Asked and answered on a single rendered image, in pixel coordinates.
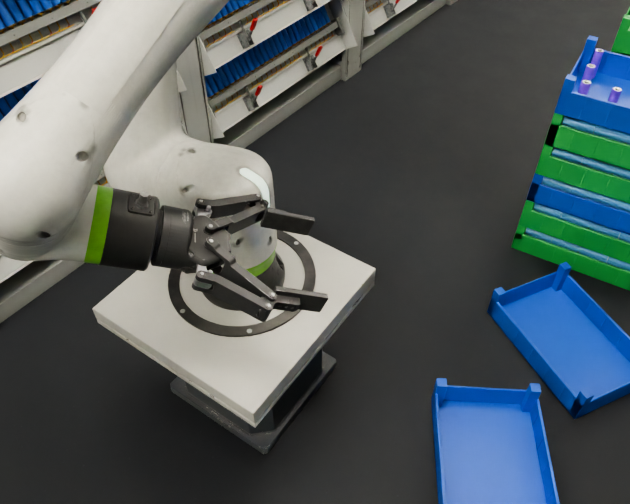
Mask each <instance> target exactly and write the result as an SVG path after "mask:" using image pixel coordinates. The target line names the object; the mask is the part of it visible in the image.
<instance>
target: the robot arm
mask: <svg viewBox="0 0 630 504"><path fill-rule="evenodd" d="M228 1H229V0H102V1H101V3H100V4H99V6H98V7H97V8H96V10H95V11H94V13H93V14H92V16H91V17H90V18H89V20H88V21H87V22H86V24H85V25H84V26H83V28H82V29H81V30H80V32H79V33H78V34H77V36H76V37H75V38H74V39H73V41H72V42H71V43H70V45H69V46H68V47H67V48H66V50H65V51H64V52H63V53H62V54H61V56H60V57H59V58H58V59H57V60H56V62H55V63H54V64H53V65H52V66H51V68H50V69H49V70H48V71H47V72H46V73H45V74H44V76H43V77H42V78H41V79H40V80H39V81H38V82H37V83H36V85H35V86H34V87H33V88H32V89H31V90H30V91H29V92H28V93H27V94H26V95H25V96H24V97H23V99H22V100H21V101H20V102H19V103H18V104H17V105H16V106H15V107H14V108H13V109H12V110H11V111H10V112H9V113H8V114H7V115H6V116H5V117H4V118H3V119H2V120H1V121H0V254H1V255H3V256H5V257H8V258H11V259H14V260H20V261H40V260H68V261H78V262H86V263H92V264H98V265H105V266H112V267H118V268H125V269H132V270H138V271H145V270H146V269H147V268H148V266H149V263H150V260H151V265H152V266H158V267H164V268H171V269H177V270H178V269H180V270H181V271H183V272H184V273H186V274H190V273H196V275H195V278H194V281H193V283H192V288H193V289H194V290H196V291H200V292H202V293H203V295H204V296H205V297H206V298H207V300H209V301H210V302H211V303H212V304H214V305H216V306H218V307H220V308H223V309H227V310H233V311H242V312H244V313H246V314H248V315H250V316H252V317H254V318H255V319H257V320H259V321H261V322H265V321H266V320H267V318H268V316H269V315H270V313H271V311H272V309H277V310H284V311H285V310H286V311H291V312H294V311H297V309H299V310H306V311H313V312H320V311H321V310H322V308H323V307H324V305H325V304H326V302H327V300H328V294H325V293H319V292H312V291H306V290H300V289H293V288H287V287H283V285H284V281H285V266H284V263H283V260H282V258H281V257H280V256H279V254H278V253H277V252H276V251H275V250H276V246H277V230H280V231H285V232H291V233H296V234H301V235H308V233H309V231H310V230H311V228H312V226H313V224H314V222H315V220H314V218H313V217H308V216H303V215H298V214H294V213H289V212H286V211H284V210H280V209H275V200H274V188H273V178H272V172H271V169H270V167H269V165H268V164H267V162H266V161H265V160H264V159H263V158H262V157H261V156H259V155H258V154H256V153H255V152H252V151H250V150H247V149H244V148H239V147H234V146H228V145H221V144H215V143H207V142H203V141H199V140H196V139H193V138H191V137H188V136H187V135H186V134H185V133H184V132H183V130H182V126H181V117H180V108H179V97H178V84H177V67H176V60H177V59H178V58H179V56H180V55H181V54H182V53H183V52H184V50H185V49H186V48H187V47H188V46H189V45H190V43H191V42H192V41H193V40H194V39H195V38H196V37H197V36H198V34H199V33H200V32H201V31H202V30H203V29H204V28H205V27H206V26H207V25H208V24H209V22H210V21H211V20H212V19H213V18H214V17H215V16H216V15H217V14H218V13H219V11H220V10H221V9H222V8H223V7H224V6H225V5H226V4H227V2H228ZM102 168H104V173H105V177H106V179H107V181H108V183H109V185H110V186H111V187H106V186H101V185H95V184H94V183H95V181H96V179H97V177H98V175H99V174H100V172H101V170H102Z"/></svg>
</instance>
